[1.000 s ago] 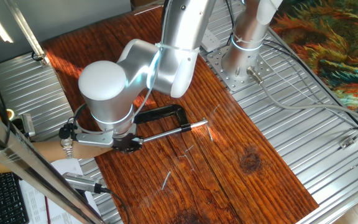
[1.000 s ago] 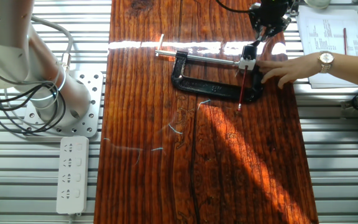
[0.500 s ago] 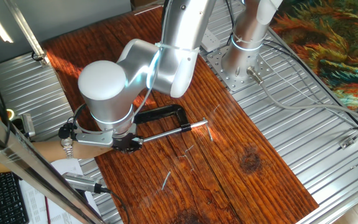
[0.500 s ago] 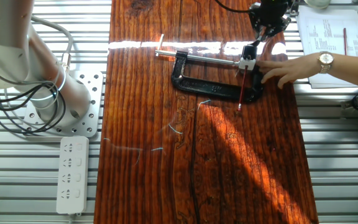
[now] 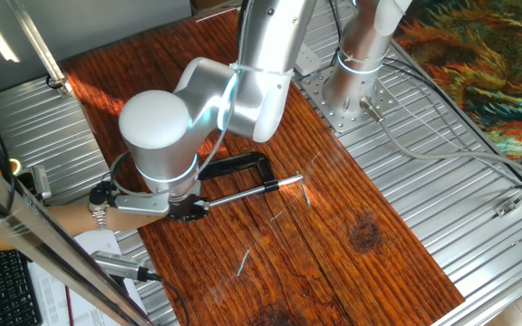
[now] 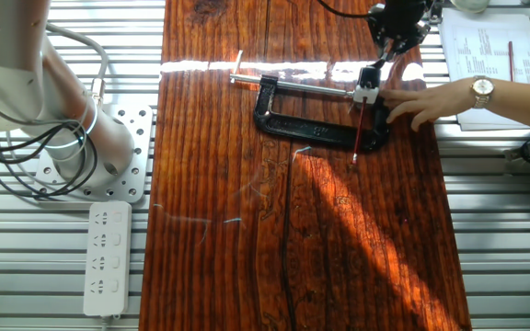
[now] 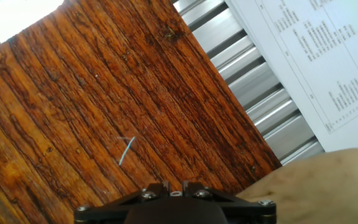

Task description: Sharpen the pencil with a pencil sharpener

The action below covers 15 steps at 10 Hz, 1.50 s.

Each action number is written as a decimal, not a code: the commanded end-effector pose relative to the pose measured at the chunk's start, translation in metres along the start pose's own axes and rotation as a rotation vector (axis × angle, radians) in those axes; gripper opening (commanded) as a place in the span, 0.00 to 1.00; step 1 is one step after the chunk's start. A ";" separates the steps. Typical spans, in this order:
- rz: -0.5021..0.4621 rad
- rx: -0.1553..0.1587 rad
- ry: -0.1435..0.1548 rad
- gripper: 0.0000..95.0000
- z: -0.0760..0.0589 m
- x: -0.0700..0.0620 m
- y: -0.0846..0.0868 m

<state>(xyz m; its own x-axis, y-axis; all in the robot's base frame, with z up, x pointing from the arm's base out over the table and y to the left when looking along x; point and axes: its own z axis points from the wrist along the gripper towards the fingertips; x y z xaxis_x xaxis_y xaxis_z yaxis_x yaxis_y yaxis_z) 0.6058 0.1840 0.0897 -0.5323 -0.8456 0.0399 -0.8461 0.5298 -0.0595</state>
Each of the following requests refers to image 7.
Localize brown wooden board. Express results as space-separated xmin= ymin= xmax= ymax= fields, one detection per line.
xmin=0 ymin=0 xmax=282 ymax=224

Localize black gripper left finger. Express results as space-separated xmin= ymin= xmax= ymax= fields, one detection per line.
xmin=75 ymin=182 xmax=176 ymax=224

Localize printed white paper sheets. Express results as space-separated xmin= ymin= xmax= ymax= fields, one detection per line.
xmin=225 ymin=0 xmax=358 ymax=153

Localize bare person hand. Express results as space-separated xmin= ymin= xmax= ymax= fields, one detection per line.
xmin=236 ymin=147 xmax=358 ymax=224

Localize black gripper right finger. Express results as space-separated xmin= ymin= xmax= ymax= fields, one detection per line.
xmin=175 ymin=180 xmax=277 ymax=224

